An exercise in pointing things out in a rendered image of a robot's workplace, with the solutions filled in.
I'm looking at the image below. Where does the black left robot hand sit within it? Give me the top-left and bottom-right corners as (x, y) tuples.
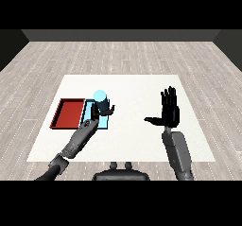
(90, 98), (116, 122)

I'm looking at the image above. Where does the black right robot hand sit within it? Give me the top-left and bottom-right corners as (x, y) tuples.
(144, 85), (181, 129)

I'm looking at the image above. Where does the blue can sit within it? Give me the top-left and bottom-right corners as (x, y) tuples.
(93, 89), (110, 113)

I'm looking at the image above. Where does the light blue shallow open box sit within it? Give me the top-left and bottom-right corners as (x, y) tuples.
(78, 98), (110, 130)

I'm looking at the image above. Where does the red shallow open box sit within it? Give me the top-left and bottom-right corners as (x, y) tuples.
(49, 97), (86, 130)

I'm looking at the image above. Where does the dark grey robot body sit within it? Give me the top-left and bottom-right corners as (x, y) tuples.
(92, 162), (151, 182)

